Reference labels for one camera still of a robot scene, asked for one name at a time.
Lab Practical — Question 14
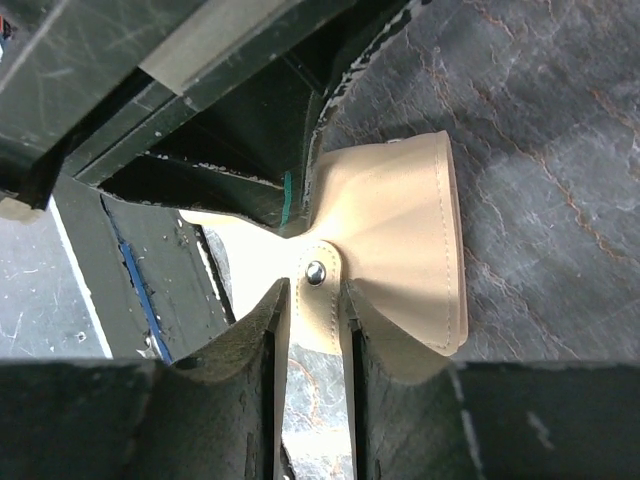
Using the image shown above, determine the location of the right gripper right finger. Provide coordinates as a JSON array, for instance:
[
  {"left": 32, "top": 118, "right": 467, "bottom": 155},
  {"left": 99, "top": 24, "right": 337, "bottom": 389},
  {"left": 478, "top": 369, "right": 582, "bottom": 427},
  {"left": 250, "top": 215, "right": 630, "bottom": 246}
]
[{"left": 339, "top": 281, "right": 639, "bottom": 479}]

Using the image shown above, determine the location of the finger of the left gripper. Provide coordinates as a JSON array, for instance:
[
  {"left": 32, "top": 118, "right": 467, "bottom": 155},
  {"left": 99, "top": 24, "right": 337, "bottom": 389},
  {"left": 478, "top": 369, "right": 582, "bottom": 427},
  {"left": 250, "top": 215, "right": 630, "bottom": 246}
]
[{"left": 99, "top": 155, "right": 310, "bottom": 233}]

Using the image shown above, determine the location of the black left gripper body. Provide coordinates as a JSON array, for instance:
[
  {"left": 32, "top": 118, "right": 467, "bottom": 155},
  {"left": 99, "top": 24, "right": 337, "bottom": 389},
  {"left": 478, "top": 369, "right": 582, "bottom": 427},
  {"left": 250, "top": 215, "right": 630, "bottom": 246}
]
[{"left": 1, "top": 1, "right": 415, "bottom": 210}]

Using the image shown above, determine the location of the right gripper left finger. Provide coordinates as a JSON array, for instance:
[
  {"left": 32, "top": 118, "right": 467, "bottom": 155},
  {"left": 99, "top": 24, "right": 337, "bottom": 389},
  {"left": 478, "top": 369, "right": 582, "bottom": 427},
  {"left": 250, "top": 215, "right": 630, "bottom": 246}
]
[{"left": 1, "top": 279, "right": 289, "bottom": 479}]

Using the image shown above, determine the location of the beige leather card holder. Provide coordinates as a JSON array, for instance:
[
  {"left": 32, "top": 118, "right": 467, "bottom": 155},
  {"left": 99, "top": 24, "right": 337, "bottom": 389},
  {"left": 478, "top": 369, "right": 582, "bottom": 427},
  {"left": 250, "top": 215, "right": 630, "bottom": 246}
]
[{"left": 177, "top": 129, "right": 470, "bottom": 359}]

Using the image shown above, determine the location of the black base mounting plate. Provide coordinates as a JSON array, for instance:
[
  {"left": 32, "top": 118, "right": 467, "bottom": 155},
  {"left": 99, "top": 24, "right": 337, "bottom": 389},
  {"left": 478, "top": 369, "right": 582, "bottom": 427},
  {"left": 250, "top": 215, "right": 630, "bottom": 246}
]
[{"left": 50, "top": 176, "right": 230, "bottom": 363}]

